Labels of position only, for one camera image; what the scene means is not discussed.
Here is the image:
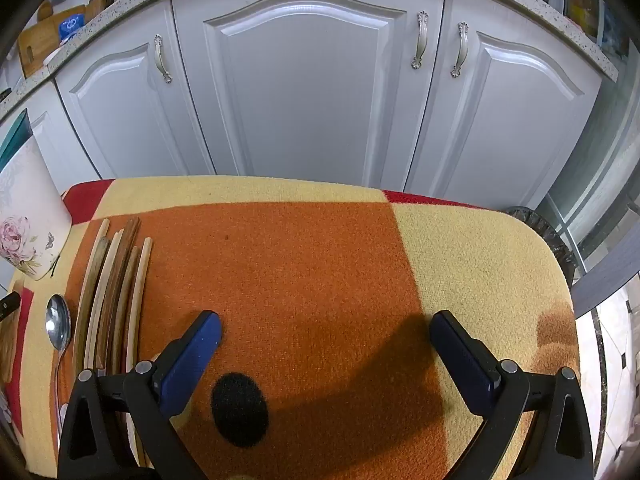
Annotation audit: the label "light wooden chopstick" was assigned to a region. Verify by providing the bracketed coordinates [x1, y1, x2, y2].
[125, 236, 153, 368]
[84, 229, 125, 371]
[72, 217, 111, 368]

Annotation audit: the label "metal spoon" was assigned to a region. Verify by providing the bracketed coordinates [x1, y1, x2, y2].
[44, 294, 74, 441]

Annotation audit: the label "white cabinet door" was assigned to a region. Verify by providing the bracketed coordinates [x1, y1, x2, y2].
[20, 81, 104, 187]
[170, 0, 447, 190]
[406, 0, 604, 212]
[54, 40, 217, 182]

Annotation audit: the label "ornate metal cabinet handle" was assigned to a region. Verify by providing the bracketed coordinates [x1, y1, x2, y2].
[153, 34, 174, 84]
[451, 22, 470, 80]
[411, 10, 430, 70]

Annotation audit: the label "blue packet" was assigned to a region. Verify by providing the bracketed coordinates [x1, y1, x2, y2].
[57, 14, 84, 44]

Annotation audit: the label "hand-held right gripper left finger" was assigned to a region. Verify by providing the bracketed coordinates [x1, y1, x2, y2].
[57, 310, 223, 480]

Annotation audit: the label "wooden cutting board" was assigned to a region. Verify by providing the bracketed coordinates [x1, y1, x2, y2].
[18, 4, 89, 79]

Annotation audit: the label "white floral utensil holder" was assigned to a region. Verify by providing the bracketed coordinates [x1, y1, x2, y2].
[0, 109, 74, 281]

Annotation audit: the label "dark wicker basket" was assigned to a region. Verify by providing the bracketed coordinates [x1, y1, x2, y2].
[504, 205, 582, 283]

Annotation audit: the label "black round fuzzy patch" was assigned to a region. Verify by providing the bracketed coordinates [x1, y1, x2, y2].
[210, 372, 271, 450]

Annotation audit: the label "dark brown wooden chopstick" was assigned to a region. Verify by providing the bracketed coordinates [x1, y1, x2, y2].
[102, 219, 136, 373]
[107, 217, 142, 373]

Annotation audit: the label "checked red orange yellow blanket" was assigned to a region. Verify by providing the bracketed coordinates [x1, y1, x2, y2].
[0, 175, 582, 480]

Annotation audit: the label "grey-brown wooden chopstick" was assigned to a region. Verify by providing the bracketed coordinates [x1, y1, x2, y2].
[77, 237, 111, 368]
[116, 246, 142, 368]

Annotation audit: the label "white kitchen cabinets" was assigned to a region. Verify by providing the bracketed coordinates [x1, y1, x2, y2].
[0, 0, 621, 121]

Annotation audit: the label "black handled knife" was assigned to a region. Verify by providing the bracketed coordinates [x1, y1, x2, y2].
[0, 291, 22, 322]

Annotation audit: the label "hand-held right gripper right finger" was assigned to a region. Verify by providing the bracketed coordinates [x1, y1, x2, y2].
[430, 310, 596, 480]

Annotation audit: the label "yellow packet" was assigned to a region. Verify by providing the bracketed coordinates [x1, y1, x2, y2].
[569, 0, 599, 37]

